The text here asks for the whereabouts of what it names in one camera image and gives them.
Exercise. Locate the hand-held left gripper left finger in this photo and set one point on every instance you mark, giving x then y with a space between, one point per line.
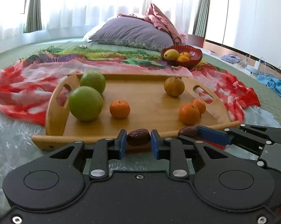
123 144

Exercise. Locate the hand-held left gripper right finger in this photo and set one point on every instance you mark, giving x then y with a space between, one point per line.
155 144

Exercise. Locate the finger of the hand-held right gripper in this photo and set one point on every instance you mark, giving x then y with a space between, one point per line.
245 148
212 135

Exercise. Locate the dark red date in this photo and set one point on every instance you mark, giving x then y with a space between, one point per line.
138 137
188 131

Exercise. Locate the medium bright orange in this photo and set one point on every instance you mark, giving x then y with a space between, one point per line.
189 113

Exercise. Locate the small orange tangerine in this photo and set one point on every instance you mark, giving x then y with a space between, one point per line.
201 105
119 108

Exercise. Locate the green apple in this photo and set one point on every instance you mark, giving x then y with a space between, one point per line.
85 103
93 81

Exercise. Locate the brownish yellow pear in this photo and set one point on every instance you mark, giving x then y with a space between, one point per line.
174 86

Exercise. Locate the blue cloth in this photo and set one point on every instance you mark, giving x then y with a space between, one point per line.
278 86

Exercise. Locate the light blue box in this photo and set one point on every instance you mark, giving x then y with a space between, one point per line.
250 69

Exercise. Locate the red glass bowl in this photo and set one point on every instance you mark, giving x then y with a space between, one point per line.
194 59

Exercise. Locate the purple cloth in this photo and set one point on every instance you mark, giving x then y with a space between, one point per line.
230 58

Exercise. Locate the small orange in bowl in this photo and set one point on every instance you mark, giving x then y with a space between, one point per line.
185 54
183 59

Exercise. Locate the white charger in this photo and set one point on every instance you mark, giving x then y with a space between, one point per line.
257 64

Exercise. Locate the yellow lemon in bowl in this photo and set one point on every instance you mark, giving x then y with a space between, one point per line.
171 54

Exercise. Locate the colourful printed cloth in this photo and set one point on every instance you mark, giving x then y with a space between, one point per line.
96 54

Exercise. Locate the brown wooden board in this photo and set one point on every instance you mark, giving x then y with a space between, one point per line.
196 40

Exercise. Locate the sheer snowflake cloth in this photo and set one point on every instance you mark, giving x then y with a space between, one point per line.
14 140

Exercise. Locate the purple pillow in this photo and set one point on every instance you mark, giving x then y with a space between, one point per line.
131 32

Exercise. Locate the white pillow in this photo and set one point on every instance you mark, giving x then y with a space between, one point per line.
93 31

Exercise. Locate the red and white scarf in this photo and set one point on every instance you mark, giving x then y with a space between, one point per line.
19 86

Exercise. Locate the white wardrobe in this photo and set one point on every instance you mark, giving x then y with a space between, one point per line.
247 16

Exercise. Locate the pink quilt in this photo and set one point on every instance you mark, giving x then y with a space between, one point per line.
161 19

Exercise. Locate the green curtain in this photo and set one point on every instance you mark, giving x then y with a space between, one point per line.
202 9
33 7

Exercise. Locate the white sheer curtain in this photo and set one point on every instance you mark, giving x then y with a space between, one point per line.
84 4

